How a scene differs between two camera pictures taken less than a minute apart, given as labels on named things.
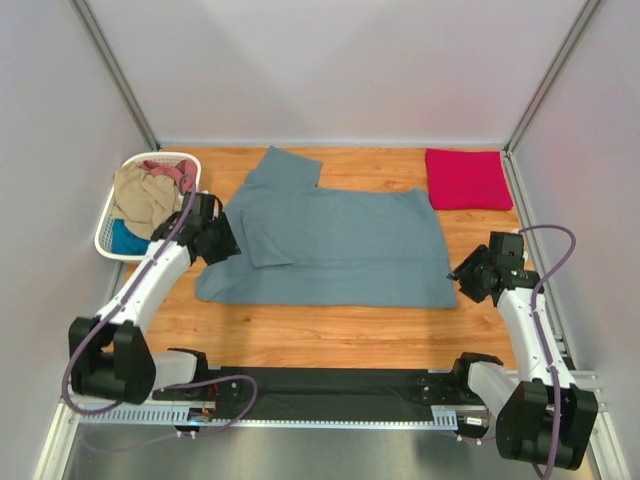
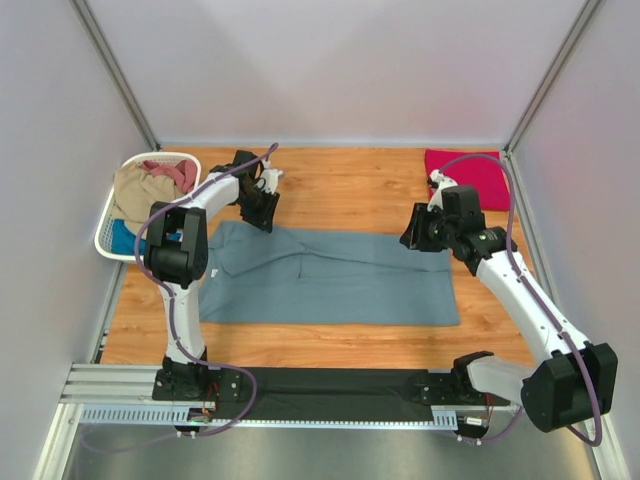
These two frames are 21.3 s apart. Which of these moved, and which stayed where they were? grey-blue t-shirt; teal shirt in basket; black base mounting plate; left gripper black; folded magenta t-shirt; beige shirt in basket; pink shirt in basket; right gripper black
Moved: grey-blue t-shirt; right gripper black; left gripper black
Stayed: black base mounting plate; pink shirt in basket; teal shirt in basket; beige shirt in basket; folded magenta t-shirt
